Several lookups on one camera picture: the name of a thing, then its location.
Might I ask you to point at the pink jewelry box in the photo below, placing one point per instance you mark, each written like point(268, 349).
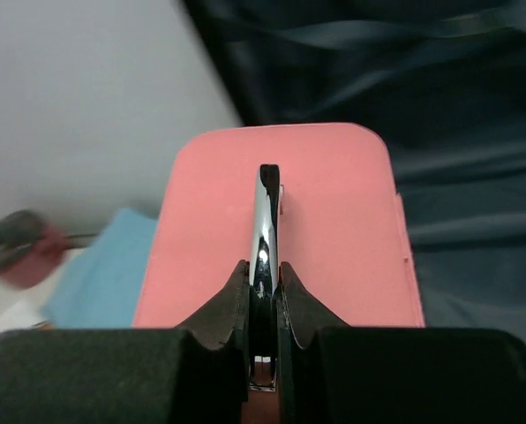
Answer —
point(321, 198)

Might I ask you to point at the frog print folded shirt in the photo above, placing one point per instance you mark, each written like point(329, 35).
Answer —
point(22, 314)

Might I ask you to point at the light blue trousers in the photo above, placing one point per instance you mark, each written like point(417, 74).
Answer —
point(100, 288)

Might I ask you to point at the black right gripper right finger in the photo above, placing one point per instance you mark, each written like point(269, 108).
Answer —
point(331, 372)

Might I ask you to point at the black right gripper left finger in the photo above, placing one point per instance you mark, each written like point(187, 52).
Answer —
point(196, 372)

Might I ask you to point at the pink suitcase with dark lining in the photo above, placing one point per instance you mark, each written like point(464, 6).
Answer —
point(443, 83)

